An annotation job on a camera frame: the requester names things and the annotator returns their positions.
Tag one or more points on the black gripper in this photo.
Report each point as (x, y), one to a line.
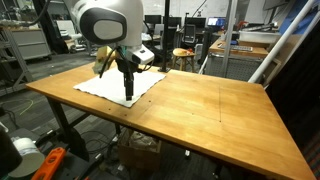
(126, 65)

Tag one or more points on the white cloth towel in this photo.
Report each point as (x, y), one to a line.
(146, 80)

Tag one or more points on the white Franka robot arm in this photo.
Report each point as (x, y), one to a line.
(110, 20)

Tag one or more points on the black bag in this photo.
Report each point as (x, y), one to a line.
(155, 59)

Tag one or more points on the long wooden work desk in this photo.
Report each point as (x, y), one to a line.
(152, 37)

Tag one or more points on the round wooden stool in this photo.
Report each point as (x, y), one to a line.
(181, 52)

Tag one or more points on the black vertical pole stand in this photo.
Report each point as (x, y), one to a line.
(165, 33)

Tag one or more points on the cardboard box with paper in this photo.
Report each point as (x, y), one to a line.
(138, 155)

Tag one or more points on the small orange object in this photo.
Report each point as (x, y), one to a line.
(190, 51)

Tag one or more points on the black computer monitor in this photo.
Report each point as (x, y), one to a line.
(153, 19)
(195, 22)

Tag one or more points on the black table leg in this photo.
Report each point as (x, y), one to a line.
(63, 123)

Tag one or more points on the black headrest office chair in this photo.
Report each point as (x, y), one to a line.
(189, 33)

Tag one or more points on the white chair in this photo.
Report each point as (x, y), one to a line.
(65, 30)

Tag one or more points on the grey drawer cabinet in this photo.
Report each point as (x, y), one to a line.
(31, 43)

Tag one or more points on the lit blue computer monitor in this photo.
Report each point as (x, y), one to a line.
(216, 22)

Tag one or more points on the orange hand tool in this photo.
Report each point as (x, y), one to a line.
(50, 165)

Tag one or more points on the perforated metal panel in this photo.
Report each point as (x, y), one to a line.
(240, 68)

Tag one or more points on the grey computer keyboard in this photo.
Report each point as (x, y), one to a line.
(235, 48)

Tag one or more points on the wooden office desk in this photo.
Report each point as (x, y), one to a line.
(240, 51)

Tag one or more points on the white tape roll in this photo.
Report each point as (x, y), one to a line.
(28, 156)

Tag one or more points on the black rounded object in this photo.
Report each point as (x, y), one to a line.
(8, 155)

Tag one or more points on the white plastic bin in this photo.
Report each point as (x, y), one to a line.
(258, 36)

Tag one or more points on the white leaning pole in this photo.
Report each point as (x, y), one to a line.
(283, 40)

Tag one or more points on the wooden mount plate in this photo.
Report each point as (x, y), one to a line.
(101, 58)

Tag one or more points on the grey vertical metal post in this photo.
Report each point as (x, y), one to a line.
(230, 36)

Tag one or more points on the grey metal shelf frame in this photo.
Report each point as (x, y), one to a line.
(11, 53)

